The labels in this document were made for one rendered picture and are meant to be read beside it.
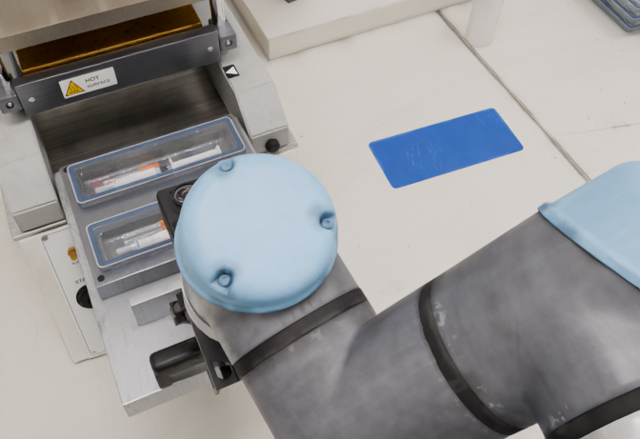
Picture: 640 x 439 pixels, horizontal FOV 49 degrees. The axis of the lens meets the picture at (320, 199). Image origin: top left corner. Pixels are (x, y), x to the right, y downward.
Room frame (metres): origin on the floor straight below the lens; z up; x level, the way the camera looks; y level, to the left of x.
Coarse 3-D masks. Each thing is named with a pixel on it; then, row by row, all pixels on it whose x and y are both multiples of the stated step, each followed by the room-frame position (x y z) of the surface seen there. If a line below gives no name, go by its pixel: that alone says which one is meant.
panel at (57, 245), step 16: (48, 240) 0.45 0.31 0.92; (64, 240) 0.45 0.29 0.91; (48, 256) 0.44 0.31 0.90; (64, 256) 0.44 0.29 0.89; (64, 272) 0.43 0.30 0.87; (80, 272) 0.43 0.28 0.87; (64, 288) 0.42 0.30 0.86; (80, 288) 0.42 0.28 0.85; (80, 304) 0.41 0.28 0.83; (80, 320) 0.40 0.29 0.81; (96, 320) 0.41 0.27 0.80; (80, 336) 0.39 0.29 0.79; (96, 336) 0.39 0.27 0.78; (96, 352) 0.38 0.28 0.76
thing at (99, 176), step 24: (216, 120) 0.55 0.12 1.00; (144, 144) 0.52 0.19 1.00; (168, 144) 0.52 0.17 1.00; (192, 144) 0.52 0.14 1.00; (216, 144) 0.52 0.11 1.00; (240, 144) 0.52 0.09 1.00; (72, 168) 0.48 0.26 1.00; (96, 168) 0.48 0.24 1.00; (120, 168) 0.48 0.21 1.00; (144, 168) 0.48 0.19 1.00; (168, 168) 0.48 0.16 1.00; (96, 192) 0.45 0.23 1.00
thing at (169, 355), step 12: (168, 348) 0.27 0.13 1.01; (180, 348) 0.27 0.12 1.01; (192, 348) 0.27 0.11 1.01; (156, 360) 0.26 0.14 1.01; (168, 360) 0.26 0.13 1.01; (180, 360) 0.26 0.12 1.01; (192, 360) 0.27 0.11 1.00; (204, 360) 0.27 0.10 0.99; (156, 372) 0.25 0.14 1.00; (168, 372) 0.25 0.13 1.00; (168, 384) 0.25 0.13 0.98
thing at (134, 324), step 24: (72, 216) 0.44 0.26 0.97; (72, 240) 0.41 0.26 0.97; (144, 288) 0.36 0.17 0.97; (168, 288) 0.33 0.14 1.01; (96, 312) 0.33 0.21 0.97; (120, 312) 0.33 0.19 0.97; (144, 312) 0.32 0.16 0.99; (168, 312) 0.33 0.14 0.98; (120, 336) 0.30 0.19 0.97; (144, 336) 0.30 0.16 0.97; (168, 336) 0.30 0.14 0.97; (192, 336) 0.30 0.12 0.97; (120, 360) 0.28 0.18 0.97; (144, 360) 0.28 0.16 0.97; (120, 384) 0.25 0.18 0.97; (144, 384) 0.26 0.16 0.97; (192, 384) 0.26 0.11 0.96; (144, 408) 0.24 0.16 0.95
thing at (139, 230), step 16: (144, 208) 0.43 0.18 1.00; (96, 224) 0.41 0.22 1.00; (112, 224) 0.41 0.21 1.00; (128, 224) 0.41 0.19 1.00; (144, 224) 0.41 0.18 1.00; (160, 224) 0.41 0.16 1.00; (96, 240) 0.39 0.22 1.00; (112, 240) 0.39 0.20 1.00; (128, 240) 0.39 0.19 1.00; (144, 240) 0.39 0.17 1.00; (160, 240) 0.39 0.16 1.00; (96, 256) 0.37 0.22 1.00; (112, 256) 0.37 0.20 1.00; (128, 256) 0.37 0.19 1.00
